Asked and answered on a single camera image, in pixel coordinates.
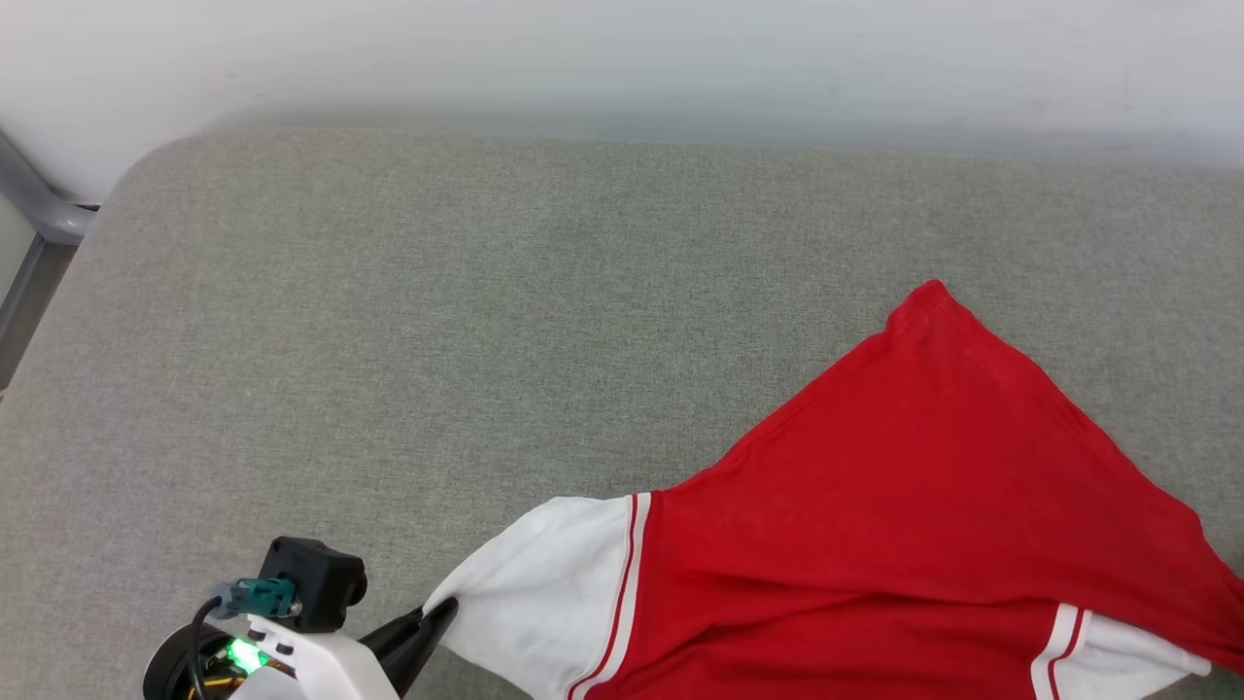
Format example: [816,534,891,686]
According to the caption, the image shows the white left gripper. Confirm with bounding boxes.
[144,599,459,700]

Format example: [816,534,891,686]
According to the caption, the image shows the red and white jersey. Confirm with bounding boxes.
[423,280,1244,700]

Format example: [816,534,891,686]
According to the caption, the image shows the black cable with teal plug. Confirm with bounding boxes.
[192,577,300,700]

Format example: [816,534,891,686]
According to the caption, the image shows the grey metal frame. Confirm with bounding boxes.
[0,131,100,395]

